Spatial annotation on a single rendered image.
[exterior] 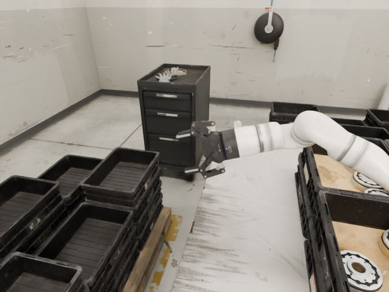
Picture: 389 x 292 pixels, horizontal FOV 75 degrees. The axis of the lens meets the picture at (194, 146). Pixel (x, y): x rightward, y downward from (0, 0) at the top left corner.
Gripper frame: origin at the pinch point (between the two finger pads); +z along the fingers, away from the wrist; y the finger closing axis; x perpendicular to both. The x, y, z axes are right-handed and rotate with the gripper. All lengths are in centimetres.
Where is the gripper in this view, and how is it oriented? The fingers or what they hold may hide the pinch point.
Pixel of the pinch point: (182, 153)
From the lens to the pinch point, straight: 65.8
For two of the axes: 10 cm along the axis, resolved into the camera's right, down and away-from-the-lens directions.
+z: -9.7, 1.9, 1.6
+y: 2.2, 9.5, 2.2
